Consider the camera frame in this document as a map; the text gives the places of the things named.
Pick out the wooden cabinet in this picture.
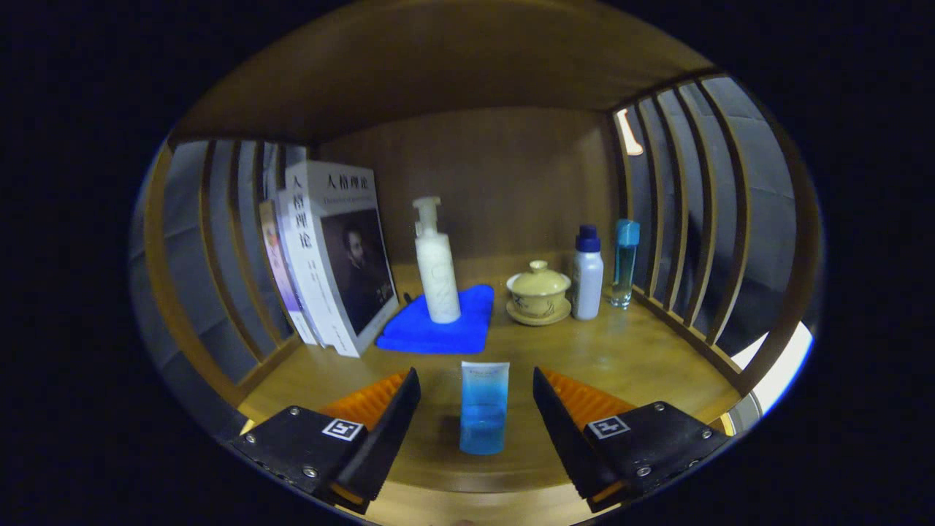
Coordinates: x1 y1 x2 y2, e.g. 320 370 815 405
130 0 825 526

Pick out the white bottle with blue cap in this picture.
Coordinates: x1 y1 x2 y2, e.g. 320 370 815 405
572 224 605 321

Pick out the purple book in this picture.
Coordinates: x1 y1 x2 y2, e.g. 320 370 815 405
259 200 311 344

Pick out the white drawer unit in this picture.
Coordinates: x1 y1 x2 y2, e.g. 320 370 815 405
727 321 814 435

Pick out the thick white book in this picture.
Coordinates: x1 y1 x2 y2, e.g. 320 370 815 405
278 161 400 359

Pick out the white pump bottle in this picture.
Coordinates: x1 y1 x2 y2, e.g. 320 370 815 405
412 196 462 324

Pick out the beige lidded tea cup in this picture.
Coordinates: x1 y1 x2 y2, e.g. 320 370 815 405
506 260 573 327

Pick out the blue squeeze tube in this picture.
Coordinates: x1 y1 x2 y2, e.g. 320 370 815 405
459 361 511 456

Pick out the clear blue bottle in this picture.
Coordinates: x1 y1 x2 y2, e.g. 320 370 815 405
611 219 641 309

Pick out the wooden countertop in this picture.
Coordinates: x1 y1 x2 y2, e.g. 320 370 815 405
237 252 742 494

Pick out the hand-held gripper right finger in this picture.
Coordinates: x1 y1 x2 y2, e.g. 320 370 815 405
532 367 733 506

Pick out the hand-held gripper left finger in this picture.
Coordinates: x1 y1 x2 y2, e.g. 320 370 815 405
230 367 422 512

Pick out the thin white book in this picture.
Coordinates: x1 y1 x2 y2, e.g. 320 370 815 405
276 212 322 346

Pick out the blue folded cloth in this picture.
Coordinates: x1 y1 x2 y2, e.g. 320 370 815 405
375 284 495 355

